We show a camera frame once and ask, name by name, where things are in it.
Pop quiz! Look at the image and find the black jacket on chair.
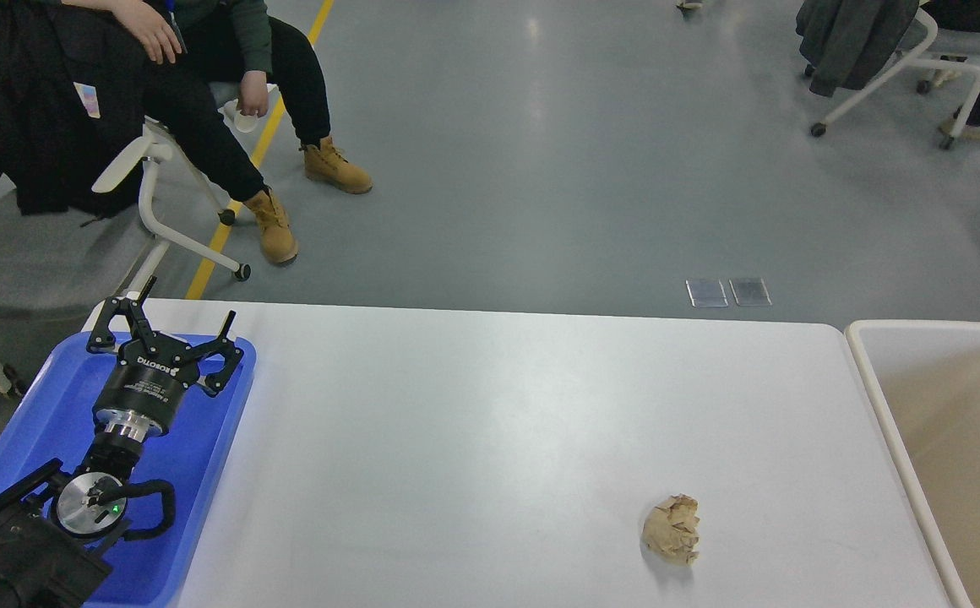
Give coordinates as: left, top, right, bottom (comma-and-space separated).
0, 1, 155, 218

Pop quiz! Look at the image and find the beige plastic bin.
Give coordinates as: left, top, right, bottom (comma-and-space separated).
845, 320, 980, 607

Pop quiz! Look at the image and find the metal floor plate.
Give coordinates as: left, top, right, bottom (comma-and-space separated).
684, 278, 729, 308
728, 277, 773, 307

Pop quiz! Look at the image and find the blue plastic tray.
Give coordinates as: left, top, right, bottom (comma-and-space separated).
0, 331, 258, 607

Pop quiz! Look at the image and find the white chair with jacket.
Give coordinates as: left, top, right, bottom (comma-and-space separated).
803, 1, 980, 149

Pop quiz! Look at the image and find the white paper cup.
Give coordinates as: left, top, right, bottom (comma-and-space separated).
231, 109, 259, 133

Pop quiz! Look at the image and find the right metal floor plate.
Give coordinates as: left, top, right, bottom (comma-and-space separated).
728, 277, 773, 307

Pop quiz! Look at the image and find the seated person in black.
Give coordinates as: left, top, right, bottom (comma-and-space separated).
59, 0, 374, 267

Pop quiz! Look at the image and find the grey office chair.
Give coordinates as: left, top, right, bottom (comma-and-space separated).
0, 80, 252, 398

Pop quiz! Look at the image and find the crumpled brown paper ball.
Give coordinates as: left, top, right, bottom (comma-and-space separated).
641, 494, 700, 566

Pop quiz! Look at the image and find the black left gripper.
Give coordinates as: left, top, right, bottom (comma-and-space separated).
85, 276, 245, 440

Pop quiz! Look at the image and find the left metal floor plate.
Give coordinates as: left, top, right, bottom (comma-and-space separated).
684, 278, 729, 308

